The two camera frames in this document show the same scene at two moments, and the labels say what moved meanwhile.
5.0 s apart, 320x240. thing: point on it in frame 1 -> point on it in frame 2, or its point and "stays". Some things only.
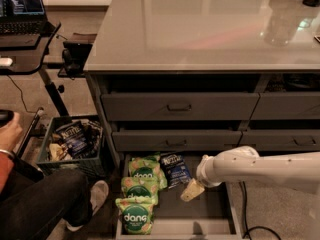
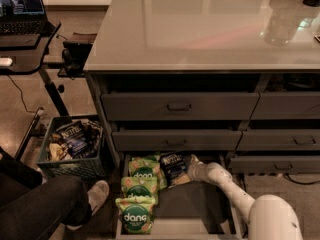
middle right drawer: (281, 140) stays
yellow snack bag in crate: (55, 152) stays
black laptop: (21, 10) stays
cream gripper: (204, 172) -> (197, 171)
